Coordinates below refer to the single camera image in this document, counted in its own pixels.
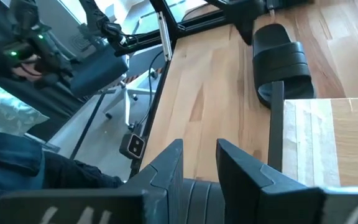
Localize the wooden shelf with black frame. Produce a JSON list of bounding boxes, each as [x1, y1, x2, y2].
[[268, 80, 358, 188]]

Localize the person's hand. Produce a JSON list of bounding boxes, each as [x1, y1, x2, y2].
[[11, 54, 45, 82]]

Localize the black two-lens camera box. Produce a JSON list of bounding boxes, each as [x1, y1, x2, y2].
[[119, 133, 147, 161]]

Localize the silver metal strip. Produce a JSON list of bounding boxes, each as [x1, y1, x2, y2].
[[156, 11, 174, 62]]

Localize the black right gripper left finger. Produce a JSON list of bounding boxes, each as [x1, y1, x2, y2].
[[0, 138, 185, 224]]

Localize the person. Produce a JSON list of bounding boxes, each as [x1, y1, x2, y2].
[[0, 0, 124, 200]]

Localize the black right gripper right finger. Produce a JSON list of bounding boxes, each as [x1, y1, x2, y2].
[[215, 138, 358, 224]]

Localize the black slide with striped strap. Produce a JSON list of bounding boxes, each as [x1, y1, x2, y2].
[[178, 178, 227, 224], [252, 22, 316, 110]]

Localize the blue office chair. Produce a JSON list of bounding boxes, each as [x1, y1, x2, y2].
[[69, 45, 157, 132]]

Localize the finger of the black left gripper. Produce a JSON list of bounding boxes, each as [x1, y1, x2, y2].
[[232, 17, 257, 46]]

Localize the pale patterned cushion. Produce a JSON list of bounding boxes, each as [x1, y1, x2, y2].
[[0, 83, 50, 137]]

